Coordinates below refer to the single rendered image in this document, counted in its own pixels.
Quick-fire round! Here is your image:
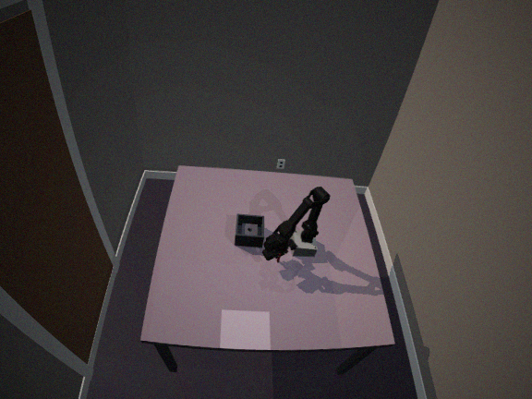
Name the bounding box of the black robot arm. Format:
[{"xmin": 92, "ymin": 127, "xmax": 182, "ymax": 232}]
[{"xmin": 263, "ymin": 187, "xmax": 331, "ymax": 252}]

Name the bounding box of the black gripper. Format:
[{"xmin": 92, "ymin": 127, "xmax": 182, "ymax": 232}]
[{"xmin": 262, "ymin": 239, "xmax": 297, "ymax": 260}]

